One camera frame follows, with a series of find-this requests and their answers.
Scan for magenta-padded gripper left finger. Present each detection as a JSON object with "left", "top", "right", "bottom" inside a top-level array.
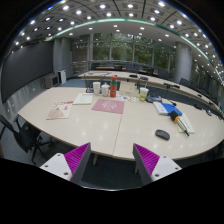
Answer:
[{"left": 39, "top": 142, "right": 92, "bottom": 185}]

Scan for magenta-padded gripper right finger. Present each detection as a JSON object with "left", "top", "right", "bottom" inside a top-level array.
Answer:
[{"left": 132, "top": 143, "right": 183, "bottom": 186}]

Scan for black computer mouse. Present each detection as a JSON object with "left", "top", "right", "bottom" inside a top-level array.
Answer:
[{"left": 154, "top": 129, "right": 171, "bottom": 141}]

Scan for pink mouse pad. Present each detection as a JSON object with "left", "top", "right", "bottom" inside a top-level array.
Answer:
[{"left": 91, "top": 98, "right": 126, "bottom": 115}]

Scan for black handheld microphone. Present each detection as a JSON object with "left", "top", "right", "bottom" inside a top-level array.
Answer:
[{"left": 168, "top": 110, "right": 190, "bottom": 137}]

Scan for red and white leaflet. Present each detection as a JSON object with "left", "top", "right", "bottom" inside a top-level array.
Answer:
[{"left": 46, "top": 101, "right": 74, "bottom": 121}]

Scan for pale green booklet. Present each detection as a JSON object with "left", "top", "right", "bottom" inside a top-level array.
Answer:
[{"left": 173, "top": 113, "right": 196, "bottom": 134}]

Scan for blue and white book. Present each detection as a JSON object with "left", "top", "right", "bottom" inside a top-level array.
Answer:
[{"left": 153, "top": 101, "right": 183, "bottom": 117}]

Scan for black office chair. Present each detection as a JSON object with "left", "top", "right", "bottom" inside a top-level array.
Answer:
[{"left": 0, "top": 114, "right": 54, "bottom": 164}]

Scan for white printed paper sheet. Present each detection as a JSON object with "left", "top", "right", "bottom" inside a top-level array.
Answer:
[{"left": 72, "top": 92, "right": 95, "bottom": 106}]

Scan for green printed paper cup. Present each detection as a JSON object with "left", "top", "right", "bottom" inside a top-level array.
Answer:
[{"left": 139, "top": 87, "right": 150, "bottom": 102}]

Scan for colourful sticker sheet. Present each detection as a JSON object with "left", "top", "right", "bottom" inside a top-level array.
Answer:
[{"left": 115, "top": 94, "right": 138, "bottom": 104}]

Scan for white paper cup stack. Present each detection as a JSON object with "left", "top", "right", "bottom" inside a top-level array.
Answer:
[{"left": 92, "top": 81, "right": 101, "bottom": 96}]

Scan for beige cardboard box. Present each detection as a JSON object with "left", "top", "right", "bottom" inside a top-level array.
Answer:
[{"left": 118, "top": 81, "right": 139, "bottom": 98}]

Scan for white lidded mug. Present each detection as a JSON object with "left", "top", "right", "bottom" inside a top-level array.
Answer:
[{"left": 100, "top": 82, "right": 111, "bottom": 98}]

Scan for long curved conference table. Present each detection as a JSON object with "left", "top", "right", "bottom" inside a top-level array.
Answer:
[{"left": 78, "top": 70, "right": 223, "bottom": 118}]

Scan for red drink bottle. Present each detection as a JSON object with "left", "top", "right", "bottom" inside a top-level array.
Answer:
[{"left": 109, "top": 75, "right": 119, "bottom": 98}]

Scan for grey equipment box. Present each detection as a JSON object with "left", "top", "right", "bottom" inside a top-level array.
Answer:
[{"left": 40, "top": 73, "right": 60, "bottom": 90}]

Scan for white floor cabinet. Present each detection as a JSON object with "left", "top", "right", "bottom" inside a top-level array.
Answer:
[{"left": 58, "top": 69, "right": 68, "bottom": 85}]

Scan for dark conference chairs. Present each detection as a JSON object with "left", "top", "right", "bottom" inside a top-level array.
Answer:
[{"left": 89, "top": 61, "right": 209, "bottom": 96}]

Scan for ceiling lights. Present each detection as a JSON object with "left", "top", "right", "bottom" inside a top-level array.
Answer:
[{"left": 13, "top": 0, "right": 222, "bottom": 64}]

